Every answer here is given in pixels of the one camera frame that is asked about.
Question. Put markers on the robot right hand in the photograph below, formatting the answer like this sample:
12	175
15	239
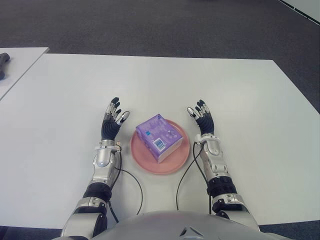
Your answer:
206	123

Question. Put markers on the purple tissue paper pack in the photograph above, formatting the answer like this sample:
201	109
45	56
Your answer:
160	135

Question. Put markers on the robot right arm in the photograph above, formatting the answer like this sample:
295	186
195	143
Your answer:
215	150

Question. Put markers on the grey robot torso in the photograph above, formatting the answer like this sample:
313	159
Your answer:
162	225

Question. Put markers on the black tool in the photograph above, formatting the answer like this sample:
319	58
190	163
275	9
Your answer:
3	58

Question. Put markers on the pink round plate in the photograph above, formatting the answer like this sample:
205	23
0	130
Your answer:
140	155

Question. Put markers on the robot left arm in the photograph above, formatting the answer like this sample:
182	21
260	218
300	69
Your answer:
102	160

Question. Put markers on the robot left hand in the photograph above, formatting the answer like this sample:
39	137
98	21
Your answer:
110	127

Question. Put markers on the white side table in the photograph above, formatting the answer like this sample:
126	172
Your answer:
25	62

